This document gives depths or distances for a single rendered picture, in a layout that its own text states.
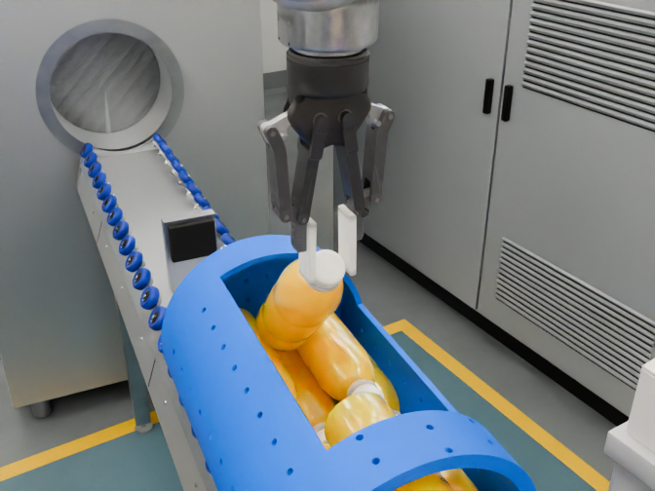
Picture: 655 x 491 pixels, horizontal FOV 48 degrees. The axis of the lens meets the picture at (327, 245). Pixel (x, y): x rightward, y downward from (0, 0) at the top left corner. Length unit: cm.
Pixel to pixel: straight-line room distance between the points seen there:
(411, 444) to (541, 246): 197
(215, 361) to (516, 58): 186
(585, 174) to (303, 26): 184
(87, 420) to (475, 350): 143
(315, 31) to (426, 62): 226
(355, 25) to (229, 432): 43
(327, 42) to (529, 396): 223
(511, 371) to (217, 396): 208
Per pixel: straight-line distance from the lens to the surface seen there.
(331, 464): 70
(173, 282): 149
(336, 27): 64
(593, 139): 237
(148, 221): 179
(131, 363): 242
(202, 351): 91
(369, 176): 75
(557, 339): 270
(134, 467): 249
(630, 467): 112
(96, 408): 273
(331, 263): 78
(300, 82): 67
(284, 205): 71
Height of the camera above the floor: 171
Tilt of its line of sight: 28 degrees down
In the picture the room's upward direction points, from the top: straight up
